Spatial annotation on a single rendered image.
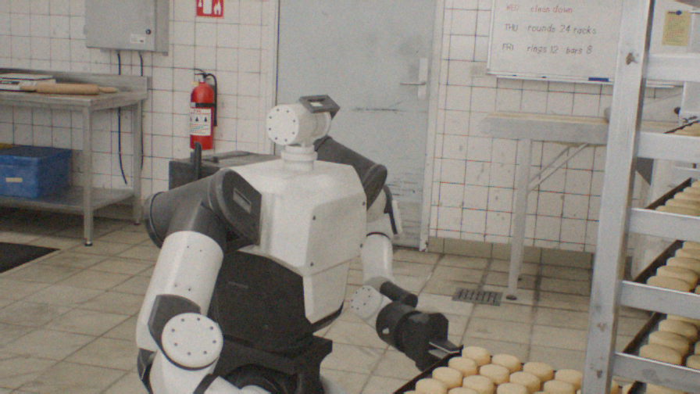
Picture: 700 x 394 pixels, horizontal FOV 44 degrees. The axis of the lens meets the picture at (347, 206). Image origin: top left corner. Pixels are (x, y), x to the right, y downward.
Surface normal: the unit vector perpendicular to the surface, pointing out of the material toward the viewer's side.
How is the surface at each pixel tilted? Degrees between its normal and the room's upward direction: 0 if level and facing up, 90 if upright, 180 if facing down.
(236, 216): 67
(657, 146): 90
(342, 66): 90
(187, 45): 90
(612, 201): 90
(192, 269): 38
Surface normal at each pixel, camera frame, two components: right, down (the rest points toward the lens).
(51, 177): 0.97, 0.15
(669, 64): -0.51, 0.15
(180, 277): 0.32, -0.65
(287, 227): 0.25, 0.13
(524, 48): -0.24, 0.18
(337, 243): 0.86, 0.15
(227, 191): 0.87, -0.27
